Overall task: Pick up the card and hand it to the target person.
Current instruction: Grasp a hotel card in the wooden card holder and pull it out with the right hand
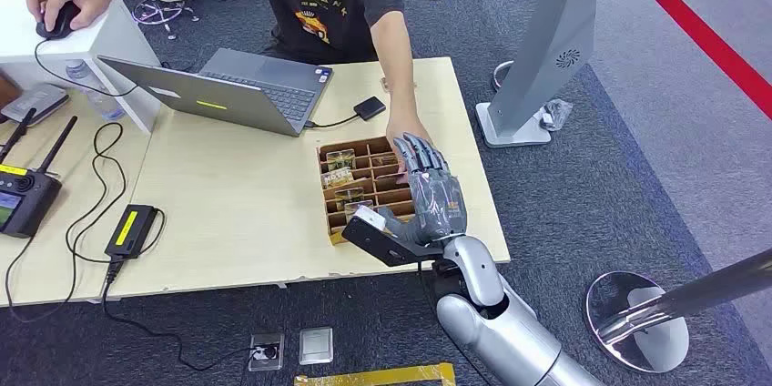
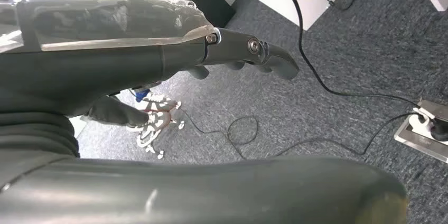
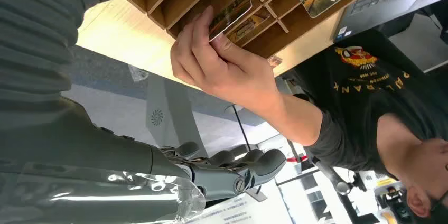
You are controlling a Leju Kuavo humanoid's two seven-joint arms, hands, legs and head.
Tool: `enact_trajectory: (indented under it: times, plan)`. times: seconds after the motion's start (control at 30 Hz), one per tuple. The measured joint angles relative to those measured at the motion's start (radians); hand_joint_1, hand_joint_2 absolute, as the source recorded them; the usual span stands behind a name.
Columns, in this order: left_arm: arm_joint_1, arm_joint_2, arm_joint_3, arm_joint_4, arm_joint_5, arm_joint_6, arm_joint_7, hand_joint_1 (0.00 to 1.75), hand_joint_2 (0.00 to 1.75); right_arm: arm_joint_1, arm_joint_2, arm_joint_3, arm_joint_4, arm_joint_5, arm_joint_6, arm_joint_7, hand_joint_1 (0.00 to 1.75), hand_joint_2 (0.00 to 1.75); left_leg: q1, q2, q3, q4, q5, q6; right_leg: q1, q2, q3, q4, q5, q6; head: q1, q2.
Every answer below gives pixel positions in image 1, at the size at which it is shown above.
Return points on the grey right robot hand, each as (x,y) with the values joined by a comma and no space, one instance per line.
(437,202)

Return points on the person's left hand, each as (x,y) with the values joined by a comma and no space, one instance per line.
(404,127)

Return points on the black computer mouse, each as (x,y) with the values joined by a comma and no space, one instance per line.
(57,24)

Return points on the person's left forearm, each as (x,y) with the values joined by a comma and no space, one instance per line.
(395,63)

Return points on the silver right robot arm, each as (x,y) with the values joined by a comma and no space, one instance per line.
(512,335)

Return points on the wooden card organizer box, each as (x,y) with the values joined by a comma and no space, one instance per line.
(377,187)

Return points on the clear-sleeved card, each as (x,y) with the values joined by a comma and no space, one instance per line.
(336,178)
(350,197)
(356,209)
(341,159)

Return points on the person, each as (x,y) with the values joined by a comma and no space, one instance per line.
(326,3)

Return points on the black external drive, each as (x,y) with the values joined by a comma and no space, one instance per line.
(369,108)

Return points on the white cabinet box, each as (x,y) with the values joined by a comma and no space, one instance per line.
(114,36)

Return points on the clear plastic water bottle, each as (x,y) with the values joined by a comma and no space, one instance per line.
(99,97)

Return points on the grey router box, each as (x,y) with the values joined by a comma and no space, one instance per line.
(33,104)

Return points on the clear plastic bag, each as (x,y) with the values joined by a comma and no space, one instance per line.
(556,113)

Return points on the grey laptop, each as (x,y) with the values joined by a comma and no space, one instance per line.
(241,97)

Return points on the grey kiosk stand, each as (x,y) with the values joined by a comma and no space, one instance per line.
(555,45)

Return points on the yellow floor tape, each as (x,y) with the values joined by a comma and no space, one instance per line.
(386,376)

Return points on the silver floor plate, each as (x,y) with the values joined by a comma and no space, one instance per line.
(316,346)

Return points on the black remote controller with antennas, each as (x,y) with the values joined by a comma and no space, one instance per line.
(27,199)

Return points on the silver floor socket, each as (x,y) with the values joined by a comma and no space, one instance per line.
(266,352)

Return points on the black power adapter yellow label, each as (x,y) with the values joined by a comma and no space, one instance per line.
(130,231)

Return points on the chrome stanchion base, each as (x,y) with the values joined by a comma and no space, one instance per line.
(654,350)

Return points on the chrome stanchion pole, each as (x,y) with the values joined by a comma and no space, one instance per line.
(705,290)

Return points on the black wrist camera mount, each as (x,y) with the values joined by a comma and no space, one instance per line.
(380,244)

